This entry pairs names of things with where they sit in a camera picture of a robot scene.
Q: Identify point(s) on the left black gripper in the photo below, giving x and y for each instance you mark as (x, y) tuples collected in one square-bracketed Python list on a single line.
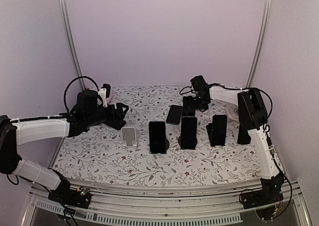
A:
[(120, 115)]

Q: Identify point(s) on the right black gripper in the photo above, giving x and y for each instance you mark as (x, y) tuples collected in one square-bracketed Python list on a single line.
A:
[(205, 106)]

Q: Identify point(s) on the white grey phone stand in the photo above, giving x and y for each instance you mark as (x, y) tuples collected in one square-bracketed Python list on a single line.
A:
[(129, 137)]

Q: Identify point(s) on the black phone front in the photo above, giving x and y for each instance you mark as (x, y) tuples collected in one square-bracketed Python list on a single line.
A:
[(219, 128)]

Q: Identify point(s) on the pink phone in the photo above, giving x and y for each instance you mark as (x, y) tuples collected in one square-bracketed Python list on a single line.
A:
[(188, 138)]

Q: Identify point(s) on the black folding phone stand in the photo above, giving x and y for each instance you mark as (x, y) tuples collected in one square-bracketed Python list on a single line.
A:
[(209, 131)]

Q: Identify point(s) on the black phone teal edge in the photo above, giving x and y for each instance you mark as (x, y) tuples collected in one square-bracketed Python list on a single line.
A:
[(174, 115)]

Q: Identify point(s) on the black phone blue case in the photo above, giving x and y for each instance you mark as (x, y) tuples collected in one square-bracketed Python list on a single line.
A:
[(243, 137)]

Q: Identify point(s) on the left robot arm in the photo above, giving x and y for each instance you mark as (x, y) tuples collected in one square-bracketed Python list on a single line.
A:
[(18, 132)]

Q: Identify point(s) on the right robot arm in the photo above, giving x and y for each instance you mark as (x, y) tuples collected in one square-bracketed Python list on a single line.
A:
[(253, 121)]

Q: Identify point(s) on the black upright phone stand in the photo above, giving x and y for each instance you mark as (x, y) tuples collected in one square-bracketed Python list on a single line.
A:
[(179, 140)]

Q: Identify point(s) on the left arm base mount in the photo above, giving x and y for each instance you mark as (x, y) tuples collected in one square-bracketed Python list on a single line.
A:
[(63, 194)]

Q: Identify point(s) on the front aluminium rail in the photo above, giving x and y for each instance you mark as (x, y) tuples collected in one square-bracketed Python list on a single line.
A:
[(219, 205)]

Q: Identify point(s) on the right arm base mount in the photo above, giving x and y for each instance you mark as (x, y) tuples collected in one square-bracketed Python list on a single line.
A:
[(261, 201)]

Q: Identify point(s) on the right aluminium frame post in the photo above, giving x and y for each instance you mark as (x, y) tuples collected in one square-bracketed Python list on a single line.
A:
[(260, 40)]

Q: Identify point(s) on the aluminium frame post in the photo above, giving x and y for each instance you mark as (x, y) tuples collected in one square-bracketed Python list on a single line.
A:
[(69, 37), (260, 40)]

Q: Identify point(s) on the left aluminium frame post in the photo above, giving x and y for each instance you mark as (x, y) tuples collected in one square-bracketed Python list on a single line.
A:
[(69, 37)]

